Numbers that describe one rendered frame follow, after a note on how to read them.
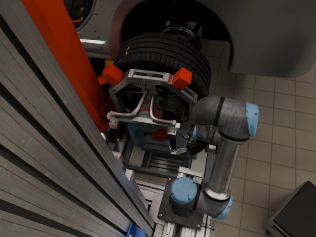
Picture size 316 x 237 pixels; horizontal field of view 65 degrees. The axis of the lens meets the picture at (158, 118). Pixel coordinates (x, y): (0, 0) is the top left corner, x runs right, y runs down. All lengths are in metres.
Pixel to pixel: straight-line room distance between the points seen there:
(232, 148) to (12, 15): 0.83
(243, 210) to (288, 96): 1.28
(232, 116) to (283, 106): 1.88
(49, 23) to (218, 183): 0.99
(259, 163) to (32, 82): 2.20
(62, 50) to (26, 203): 1.04
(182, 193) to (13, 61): 0.93
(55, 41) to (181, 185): 0.88
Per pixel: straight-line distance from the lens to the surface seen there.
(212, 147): 1.38
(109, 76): 1.43
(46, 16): 1.23
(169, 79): 1.34
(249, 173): 2.32
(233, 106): 0.91
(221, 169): 1.02
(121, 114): 1.37
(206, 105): 0.91
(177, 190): 1.12
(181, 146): 2.10
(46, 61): 0.32
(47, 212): 0.40
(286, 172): 2.42
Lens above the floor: 2.12
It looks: 57 degrees down
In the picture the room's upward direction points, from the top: 10 degrees counter-clockwise
